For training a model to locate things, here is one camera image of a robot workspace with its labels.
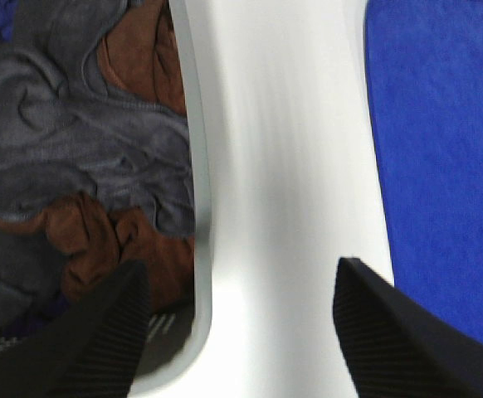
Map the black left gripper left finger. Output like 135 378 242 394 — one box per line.
0 261 150 397

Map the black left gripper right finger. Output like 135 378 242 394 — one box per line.
333 258 483 397

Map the grey towel in basket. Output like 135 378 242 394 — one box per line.
0 0 197 316

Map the grey perforated plastic basket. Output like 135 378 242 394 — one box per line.
0 0 220 398

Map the brown towel in basket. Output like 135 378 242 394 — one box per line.
0 0 197 316

